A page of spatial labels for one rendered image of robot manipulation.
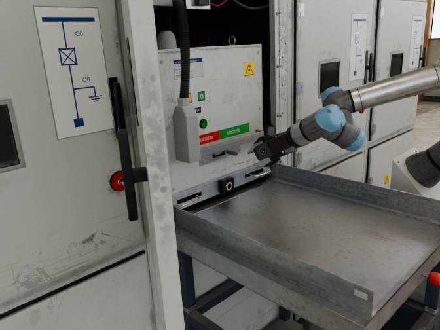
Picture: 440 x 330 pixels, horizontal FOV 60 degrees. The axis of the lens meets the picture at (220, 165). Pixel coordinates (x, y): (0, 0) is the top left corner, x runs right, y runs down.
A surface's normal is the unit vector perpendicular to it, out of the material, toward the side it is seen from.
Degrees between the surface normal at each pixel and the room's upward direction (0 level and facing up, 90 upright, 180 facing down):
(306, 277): 90
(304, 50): 90
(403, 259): 0
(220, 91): 90
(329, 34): 90
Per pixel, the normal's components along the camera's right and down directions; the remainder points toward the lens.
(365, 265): -0.05, -0.95
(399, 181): -0.71, 0.25
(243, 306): 0.69, 0.18
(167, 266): 0.24, 0.28
